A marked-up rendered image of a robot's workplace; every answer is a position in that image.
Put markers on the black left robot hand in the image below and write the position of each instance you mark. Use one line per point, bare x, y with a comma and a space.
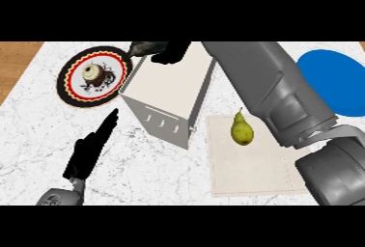
87, 154

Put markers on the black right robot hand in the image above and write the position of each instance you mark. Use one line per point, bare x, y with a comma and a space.
171, 53

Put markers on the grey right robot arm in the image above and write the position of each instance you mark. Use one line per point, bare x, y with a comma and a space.
275, 87

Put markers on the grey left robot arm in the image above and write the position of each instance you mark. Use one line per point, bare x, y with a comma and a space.
59, 197

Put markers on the white tiered shelf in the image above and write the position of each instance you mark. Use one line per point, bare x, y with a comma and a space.
165, 87

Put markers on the beige placemat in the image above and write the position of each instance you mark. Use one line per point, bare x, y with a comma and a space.
251, 170

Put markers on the chocolate cupcake with cream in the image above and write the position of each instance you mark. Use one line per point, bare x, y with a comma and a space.
96, 74

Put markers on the black plate with red rim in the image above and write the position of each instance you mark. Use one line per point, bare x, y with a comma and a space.
75, 93

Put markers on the yellow-green pear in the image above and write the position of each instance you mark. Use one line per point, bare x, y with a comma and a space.
241, 130

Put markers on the blue plate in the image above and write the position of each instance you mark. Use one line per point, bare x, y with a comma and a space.
340, 80

